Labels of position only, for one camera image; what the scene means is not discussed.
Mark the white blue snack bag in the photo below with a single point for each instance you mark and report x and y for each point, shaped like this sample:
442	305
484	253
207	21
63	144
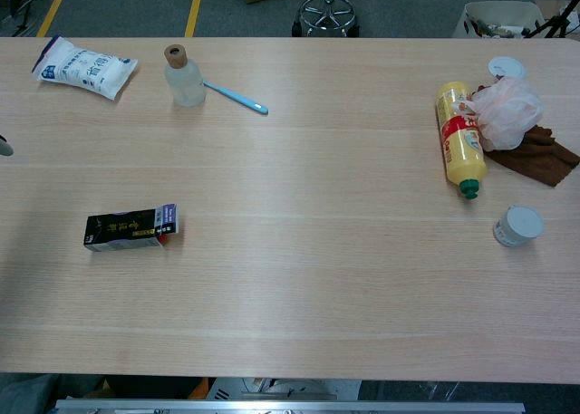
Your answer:
84	70

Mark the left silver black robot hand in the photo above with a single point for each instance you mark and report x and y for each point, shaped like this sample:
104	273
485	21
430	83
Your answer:
4	147

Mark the black carton red cap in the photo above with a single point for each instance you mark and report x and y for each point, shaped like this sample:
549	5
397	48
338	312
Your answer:
122	230

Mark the light blue toothbrush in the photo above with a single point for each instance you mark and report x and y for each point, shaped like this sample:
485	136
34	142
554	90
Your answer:
238	98

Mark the clear bottle wooden cork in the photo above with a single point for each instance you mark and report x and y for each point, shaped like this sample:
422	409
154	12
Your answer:
185	83

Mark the white storage bin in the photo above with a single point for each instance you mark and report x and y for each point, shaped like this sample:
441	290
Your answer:
503	15

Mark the aluminium rail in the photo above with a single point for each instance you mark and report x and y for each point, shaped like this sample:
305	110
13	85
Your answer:
290	407

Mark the yellow bottle green cap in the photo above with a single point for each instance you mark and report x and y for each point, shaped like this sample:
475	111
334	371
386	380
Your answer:
457	147

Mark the white round lid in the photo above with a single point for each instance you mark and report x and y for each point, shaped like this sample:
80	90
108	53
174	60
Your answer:
509	66

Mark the black tripod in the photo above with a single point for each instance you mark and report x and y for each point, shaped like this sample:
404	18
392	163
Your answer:
559	20

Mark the red blurry object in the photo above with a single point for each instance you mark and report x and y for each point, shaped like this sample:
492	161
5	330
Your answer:
164	239

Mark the brown cloth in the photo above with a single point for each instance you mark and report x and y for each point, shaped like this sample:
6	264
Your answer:
539	160

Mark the pink plastic bag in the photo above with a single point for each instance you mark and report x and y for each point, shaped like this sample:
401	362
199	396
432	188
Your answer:
507	115

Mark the white lidded plastic cup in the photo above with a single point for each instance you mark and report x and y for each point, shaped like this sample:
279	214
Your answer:
521	224

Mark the chrome stool base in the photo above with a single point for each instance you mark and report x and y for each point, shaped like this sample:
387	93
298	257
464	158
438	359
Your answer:
326	17

